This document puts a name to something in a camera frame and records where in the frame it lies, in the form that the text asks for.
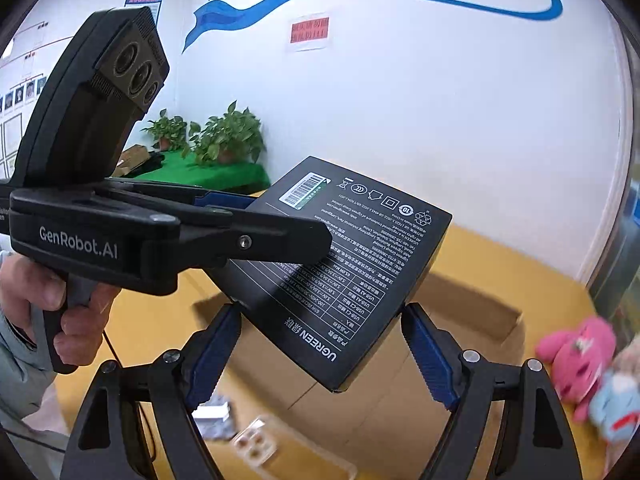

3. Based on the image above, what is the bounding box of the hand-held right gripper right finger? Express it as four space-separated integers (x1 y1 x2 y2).
400 302 583 480

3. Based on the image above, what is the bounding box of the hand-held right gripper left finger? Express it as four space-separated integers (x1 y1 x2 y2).
60 302 246 480

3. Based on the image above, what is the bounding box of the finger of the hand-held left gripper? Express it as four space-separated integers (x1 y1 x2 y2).
100 179 257 219
141 206 334 277

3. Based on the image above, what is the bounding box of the black printed product box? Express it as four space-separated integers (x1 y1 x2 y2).
206 156 453 393

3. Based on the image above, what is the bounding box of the person's left hand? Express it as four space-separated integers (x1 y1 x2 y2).
0 254 107 372

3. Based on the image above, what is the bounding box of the green tablecloth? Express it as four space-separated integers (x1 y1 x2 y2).
134 151 272 194

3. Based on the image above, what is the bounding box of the open brown cardboard box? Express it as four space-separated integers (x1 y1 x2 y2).
115 270 523 480

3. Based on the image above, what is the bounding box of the grey foil packet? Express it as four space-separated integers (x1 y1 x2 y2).
192 394 236 441

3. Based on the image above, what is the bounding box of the large potted green plant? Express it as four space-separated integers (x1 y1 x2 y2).
189 101 267 166

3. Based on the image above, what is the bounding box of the small potted green plant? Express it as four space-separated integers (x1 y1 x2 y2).
141 114 192 154

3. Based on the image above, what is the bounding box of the small brown cardboard box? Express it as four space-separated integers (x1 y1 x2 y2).
111 144 152 177

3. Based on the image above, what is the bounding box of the small white holed tray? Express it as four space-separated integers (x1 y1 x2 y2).
231 417 279 462

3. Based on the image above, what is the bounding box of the pink plush toy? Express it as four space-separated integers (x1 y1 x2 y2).
536 316 619 423

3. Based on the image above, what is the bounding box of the clear plastic box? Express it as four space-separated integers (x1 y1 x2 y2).
270 430 359 480

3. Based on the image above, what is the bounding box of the blue plush toy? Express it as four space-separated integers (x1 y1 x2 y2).
589 370 640 442

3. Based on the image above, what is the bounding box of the beige plush toy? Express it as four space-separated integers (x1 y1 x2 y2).
611 342 640 382

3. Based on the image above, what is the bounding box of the blue framed notice board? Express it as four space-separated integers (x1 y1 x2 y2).
122 0 165 20

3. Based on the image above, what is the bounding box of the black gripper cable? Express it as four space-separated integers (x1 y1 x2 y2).
101 327 153 436

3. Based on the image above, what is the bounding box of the wall chart with photos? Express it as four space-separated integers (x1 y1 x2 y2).
0 22 67 179

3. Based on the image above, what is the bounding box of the red wall notice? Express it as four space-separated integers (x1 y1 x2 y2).
284 16 332 53

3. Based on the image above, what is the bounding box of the grey metal frame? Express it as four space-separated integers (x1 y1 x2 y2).
587 160 640 322

